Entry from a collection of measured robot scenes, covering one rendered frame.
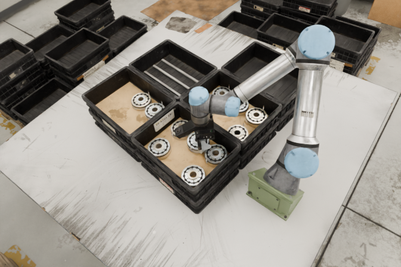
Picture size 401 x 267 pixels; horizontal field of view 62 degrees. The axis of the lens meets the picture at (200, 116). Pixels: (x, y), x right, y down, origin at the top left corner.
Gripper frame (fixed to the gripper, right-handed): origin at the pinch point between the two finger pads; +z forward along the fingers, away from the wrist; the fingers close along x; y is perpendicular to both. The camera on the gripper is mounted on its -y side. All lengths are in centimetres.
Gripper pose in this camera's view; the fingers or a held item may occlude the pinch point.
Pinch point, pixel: (198, 146)
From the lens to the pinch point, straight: 151.5
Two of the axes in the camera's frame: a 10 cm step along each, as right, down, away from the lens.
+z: 0.6, 6.4, 7.7
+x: -1.5, -7.5, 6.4
